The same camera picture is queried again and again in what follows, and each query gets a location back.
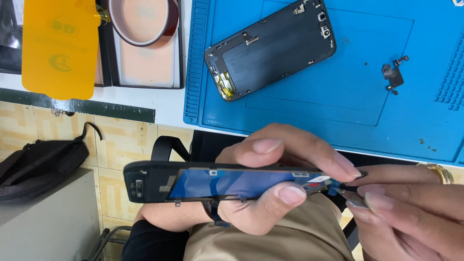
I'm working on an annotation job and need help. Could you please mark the black flat box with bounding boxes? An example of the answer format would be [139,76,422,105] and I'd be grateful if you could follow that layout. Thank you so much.
[0,0,113,87]

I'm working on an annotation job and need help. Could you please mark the black metal stool frame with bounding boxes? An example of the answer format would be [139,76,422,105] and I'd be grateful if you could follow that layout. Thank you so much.
[83,226,133,261]

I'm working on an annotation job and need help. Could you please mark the black phone rear housing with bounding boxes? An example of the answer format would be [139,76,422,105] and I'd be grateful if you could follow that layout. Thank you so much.
[204,0,337,103]

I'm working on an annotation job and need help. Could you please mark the small black flex cable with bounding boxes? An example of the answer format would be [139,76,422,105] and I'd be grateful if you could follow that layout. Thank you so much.
[382,55,409,95]

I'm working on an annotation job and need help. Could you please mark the brown tape roll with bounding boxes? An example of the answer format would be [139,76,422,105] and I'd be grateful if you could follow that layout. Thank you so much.
[108,0,179,47]

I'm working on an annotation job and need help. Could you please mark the person's right hand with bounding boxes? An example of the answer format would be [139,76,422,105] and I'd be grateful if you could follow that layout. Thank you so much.
[344,164,464,261]

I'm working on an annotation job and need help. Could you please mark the person's left hand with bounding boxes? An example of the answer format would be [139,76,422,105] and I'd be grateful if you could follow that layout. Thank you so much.
[214,123,364,237]

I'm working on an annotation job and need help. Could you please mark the person's beige trousers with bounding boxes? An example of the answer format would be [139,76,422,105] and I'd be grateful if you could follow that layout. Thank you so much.
[182,192,357,261]

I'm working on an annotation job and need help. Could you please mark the black fabric bag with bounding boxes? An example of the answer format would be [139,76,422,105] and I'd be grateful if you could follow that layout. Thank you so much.
[0,123,103,202]

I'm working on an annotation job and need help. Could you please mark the blue silicone repair mat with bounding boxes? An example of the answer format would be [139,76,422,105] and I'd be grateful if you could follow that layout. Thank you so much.
[183,0,464,166]

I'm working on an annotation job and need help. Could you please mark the grey cabinet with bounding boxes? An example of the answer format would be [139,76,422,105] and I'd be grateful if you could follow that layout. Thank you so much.
[0,167,102,261]

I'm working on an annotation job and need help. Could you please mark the black strap loop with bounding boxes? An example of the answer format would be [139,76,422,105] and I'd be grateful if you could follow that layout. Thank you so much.
[150,136,191,162]

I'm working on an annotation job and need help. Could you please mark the person's black shirt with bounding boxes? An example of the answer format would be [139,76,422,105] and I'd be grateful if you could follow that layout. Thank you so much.
[121,219,191,261]

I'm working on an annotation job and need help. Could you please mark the yellow screen protector film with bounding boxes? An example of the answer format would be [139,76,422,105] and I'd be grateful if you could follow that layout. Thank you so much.
[21,0,101,101]

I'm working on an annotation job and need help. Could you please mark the black box with pale insert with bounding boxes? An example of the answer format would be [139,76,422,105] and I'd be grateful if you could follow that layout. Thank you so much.
[103,0,184,90]

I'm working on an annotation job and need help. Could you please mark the black phone display panel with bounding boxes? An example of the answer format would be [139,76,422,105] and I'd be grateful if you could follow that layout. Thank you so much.
[123,160,368,228]

